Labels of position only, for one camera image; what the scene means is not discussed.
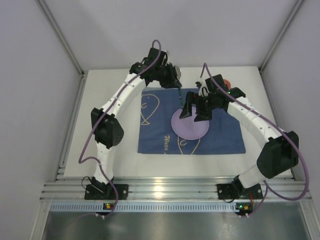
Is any blue fish-print cloth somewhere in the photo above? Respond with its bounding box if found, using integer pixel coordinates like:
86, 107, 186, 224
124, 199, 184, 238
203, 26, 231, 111
137, 87, 246, 155

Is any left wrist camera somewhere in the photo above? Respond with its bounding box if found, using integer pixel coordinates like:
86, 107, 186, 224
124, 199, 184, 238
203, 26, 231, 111
144, 47, 169, 66

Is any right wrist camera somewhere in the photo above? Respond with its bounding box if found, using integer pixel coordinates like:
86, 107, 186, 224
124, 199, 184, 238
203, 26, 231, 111
196, 73, 231, 97

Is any spoon with green handle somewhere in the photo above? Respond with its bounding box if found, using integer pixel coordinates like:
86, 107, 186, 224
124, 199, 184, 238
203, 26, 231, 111
174, 65, 183, 109

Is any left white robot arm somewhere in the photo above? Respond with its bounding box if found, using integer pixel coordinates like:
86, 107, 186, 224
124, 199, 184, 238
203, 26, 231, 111
90, 63, 182, 185

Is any perforated cable duct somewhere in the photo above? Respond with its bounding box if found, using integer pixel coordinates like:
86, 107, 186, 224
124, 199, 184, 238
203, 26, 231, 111
50, 201, 252, 213

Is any purple plastic plate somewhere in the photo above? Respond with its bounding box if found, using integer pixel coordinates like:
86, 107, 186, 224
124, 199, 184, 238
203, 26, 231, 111
171, 106, 210, 141

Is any aluminium frame rail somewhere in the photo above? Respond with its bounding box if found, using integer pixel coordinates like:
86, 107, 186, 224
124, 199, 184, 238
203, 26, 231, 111
40, 177, 305, 202

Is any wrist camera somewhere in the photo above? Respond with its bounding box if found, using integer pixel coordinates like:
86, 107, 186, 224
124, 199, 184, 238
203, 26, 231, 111
144, 47, 169, 66
196, 73, 231, 97

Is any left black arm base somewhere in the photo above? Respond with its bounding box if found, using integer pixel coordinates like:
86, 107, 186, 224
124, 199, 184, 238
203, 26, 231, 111
81, 176, 129, 200

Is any orange plastic cup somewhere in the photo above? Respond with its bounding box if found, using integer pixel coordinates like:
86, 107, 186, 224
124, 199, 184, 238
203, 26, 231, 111
223, 79, 231, 89

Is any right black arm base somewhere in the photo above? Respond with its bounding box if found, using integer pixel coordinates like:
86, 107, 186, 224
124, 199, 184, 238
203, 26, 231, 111
216, 179, 263, 201

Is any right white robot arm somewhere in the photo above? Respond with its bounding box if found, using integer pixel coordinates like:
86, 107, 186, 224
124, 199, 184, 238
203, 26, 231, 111
179, 87, 299, 189

